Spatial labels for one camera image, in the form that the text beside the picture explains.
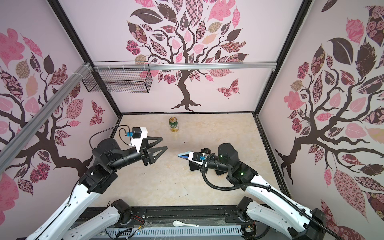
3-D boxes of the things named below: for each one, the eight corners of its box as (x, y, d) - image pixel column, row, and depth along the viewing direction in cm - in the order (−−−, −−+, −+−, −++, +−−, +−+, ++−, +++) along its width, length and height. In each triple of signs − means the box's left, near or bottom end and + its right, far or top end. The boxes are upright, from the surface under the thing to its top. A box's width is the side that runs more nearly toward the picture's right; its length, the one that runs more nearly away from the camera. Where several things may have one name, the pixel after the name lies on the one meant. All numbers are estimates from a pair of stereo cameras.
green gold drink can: (170, 132, 110) (168, 123, 102) (171, 125, 114) (169, 116, 106) (178, 132, 110) (177, 123, 102) (179, 125, 114) (177, 116, 106)
